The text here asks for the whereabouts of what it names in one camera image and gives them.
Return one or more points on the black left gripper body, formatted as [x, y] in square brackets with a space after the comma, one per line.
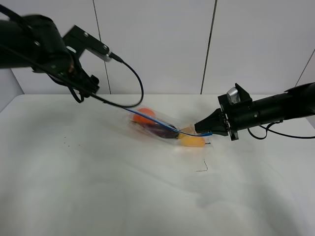
[59, 59]

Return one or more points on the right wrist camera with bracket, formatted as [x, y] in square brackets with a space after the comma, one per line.
[238, 95]

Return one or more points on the clear zip bag blue zipper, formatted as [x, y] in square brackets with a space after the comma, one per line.
[142, 115]

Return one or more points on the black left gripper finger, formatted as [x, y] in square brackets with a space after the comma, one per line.
[88, 83]

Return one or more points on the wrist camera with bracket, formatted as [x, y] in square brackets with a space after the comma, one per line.
[79, 40]
[238, 95]

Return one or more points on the purple toy eggplant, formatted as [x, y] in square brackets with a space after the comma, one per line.
[160, 131]

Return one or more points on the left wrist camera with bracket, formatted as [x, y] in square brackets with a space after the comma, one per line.
[79, 40]

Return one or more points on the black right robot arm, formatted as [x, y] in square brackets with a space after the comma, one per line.
[297, 102]

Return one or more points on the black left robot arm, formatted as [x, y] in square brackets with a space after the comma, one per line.
[17, 34]

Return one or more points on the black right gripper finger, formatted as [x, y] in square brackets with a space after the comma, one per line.
[216, 119]
[215, 130]

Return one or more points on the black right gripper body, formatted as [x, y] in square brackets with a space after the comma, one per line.
[238, 116]

